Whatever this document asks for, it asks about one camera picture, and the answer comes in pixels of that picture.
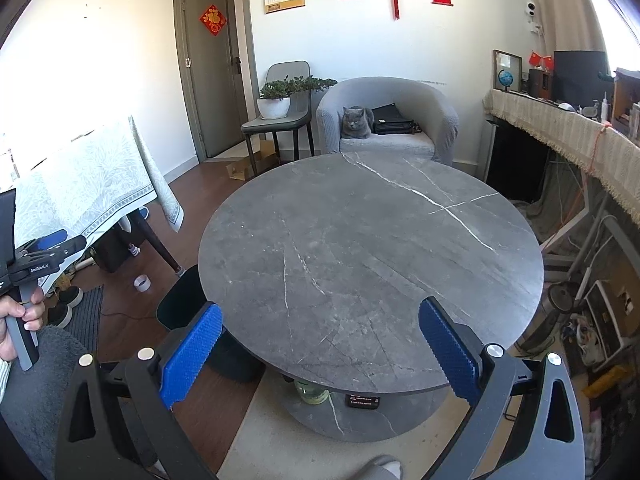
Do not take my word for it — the glass jar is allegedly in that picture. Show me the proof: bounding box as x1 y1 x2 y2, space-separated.
294 379 331 406

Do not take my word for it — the black waste bin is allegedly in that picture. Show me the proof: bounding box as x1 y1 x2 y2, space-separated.
156 265 266 383

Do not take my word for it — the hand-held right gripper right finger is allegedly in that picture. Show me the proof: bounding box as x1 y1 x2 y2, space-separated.
417 296 586 480

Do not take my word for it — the framed picture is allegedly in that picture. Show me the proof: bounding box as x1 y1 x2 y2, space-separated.
492 49 523 93

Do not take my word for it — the white boxy appliance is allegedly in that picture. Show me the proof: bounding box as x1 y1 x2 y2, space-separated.
582 280 636 371

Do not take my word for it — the person's left forearm white sleeve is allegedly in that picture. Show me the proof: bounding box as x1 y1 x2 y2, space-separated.
0 357 13 406

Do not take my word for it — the red diamond door decoration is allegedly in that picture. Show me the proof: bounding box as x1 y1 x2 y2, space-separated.
200 5 227 37

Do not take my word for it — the person's left hand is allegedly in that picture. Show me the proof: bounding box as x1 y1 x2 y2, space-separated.
0 290 46 361

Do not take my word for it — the grey fuzzy cloth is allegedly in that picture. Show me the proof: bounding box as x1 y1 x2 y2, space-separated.
12 325 91 480

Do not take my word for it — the potted plant in white pot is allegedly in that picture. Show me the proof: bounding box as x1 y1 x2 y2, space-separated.
256 76 338 120

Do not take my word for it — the beige lace cloth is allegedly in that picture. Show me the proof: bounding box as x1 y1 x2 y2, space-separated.
482 87 640 226

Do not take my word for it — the dark striped floor mat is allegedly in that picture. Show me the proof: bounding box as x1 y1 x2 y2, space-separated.
65 285 105 356

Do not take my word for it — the black bag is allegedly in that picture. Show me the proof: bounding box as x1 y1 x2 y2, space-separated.
371 102 418 136

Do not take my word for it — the black shoe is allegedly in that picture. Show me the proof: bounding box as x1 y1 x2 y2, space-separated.
54 285 85 308
46 304 73 328

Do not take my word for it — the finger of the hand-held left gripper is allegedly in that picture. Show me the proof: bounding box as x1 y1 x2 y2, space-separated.
17 229 69 257
30 236 88 264

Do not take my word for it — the brown wooden box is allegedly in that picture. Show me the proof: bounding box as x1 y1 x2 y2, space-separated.
528 69 553 100

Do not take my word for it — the grey slipper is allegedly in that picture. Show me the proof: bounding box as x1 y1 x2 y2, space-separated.
350 455 403 480

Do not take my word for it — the black monitor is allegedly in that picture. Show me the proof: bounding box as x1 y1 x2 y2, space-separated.
552 50 611 106

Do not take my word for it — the grey door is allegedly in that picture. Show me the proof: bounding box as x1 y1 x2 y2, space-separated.
184 0 251 158

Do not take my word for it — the flattened brown cardboard box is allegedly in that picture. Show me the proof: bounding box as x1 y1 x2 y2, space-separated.
226 140 278 181

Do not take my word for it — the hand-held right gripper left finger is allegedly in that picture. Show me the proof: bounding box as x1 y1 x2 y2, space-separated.
55 301 224 480

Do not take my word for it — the grey cat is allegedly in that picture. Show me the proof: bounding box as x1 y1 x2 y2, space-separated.
341 105 375 140

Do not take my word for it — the grey armchair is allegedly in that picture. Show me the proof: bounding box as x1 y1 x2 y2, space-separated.
316 76 460 167

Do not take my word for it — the grey dining chair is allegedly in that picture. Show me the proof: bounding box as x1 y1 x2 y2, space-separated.
241 60 316 176

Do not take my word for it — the white security camera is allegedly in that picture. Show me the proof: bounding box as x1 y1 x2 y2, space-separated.
522 0 543 36

